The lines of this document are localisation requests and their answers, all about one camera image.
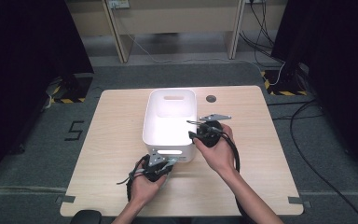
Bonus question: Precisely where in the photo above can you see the right hand-held gripper cable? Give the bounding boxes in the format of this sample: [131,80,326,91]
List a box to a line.
[205,124,254,224]

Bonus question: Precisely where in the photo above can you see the beige desk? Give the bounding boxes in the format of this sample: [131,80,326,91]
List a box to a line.
[64,0,289,64]

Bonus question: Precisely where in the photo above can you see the hand-held gripper cable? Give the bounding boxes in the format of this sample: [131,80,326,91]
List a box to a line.
[116,153,151,203]
[205,124,254,224]

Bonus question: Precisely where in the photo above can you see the grey tape piece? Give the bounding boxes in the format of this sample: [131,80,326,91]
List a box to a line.
[54,194,76,204]
[287,196,312,209]

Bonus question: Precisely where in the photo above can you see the white plastic storage bin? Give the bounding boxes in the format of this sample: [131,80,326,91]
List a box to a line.
[142,88,199,163]

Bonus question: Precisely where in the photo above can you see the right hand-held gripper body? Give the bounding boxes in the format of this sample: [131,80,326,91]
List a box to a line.
[193,113,233,148]

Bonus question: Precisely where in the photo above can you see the black chair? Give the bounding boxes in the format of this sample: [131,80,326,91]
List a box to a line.
[69,210,103,224]

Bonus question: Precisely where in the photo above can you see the dark curtain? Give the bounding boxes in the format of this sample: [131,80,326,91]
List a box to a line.
[0,0,95,190]
[270,0,358,188]

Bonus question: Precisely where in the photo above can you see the black stand base hazard stripes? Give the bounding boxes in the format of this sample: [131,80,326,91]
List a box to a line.
[46,72,95,105]
[260,63,310,97]

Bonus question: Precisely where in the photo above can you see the long black floor cable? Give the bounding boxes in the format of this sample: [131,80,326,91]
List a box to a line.
[289,99,358,224]

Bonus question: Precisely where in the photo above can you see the bundle of black cables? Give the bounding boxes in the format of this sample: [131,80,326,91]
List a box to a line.
[238,0,286,67]

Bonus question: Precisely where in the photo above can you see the person's left hand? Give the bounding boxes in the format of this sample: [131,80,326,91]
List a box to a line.
[130,168,170,205]

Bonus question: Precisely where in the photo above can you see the white power socket strip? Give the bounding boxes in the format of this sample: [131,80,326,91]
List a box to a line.
[107,0,131,10]

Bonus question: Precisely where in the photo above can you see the left hand-held gripper cable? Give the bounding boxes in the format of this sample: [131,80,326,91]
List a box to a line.
[116,153,151,203]

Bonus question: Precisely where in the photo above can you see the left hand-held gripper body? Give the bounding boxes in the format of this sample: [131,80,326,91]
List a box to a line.
[142,148,174,183]

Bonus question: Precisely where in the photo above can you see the person's right hand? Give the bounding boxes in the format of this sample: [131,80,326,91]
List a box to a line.
[193,123,240,180]

